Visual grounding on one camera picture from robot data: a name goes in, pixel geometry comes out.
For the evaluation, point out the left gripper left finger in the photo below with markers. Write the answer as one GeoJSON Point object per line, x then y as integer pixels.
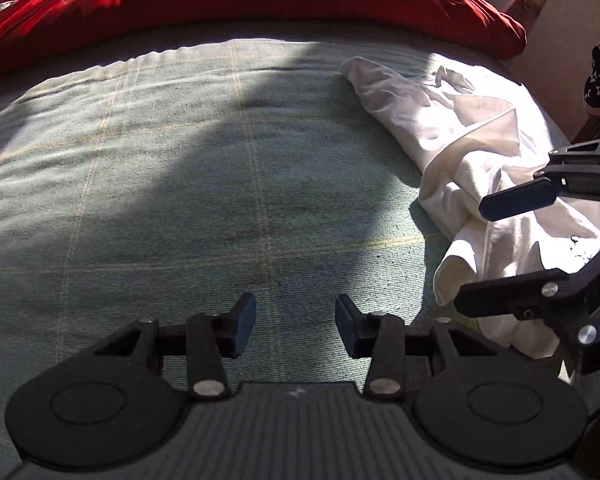
{"type": "Point", "coordinates": [206, 340]}

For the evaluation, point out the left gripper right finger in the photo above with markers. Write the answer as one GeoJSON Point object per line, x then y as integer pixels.
{"type": "Point", "coordinates": [387, 341]}

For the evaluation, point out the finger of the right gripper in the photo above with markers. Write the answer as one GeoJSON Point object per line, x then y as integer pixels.
{"type": "Point", "coordinates": [525, 296]}
{"type": "Point", "coordinates": [530, 196]}

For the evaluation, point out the white t-shirt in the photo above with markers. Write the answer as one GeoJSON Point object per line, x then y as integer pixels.
{"type": "Point", "coordinates": [472, 133]}

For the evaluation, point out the green plaid bed sheet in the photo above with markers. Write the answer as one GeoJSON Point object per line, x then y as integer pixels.
{"type": "Point", "coordinates": [165, 174]}

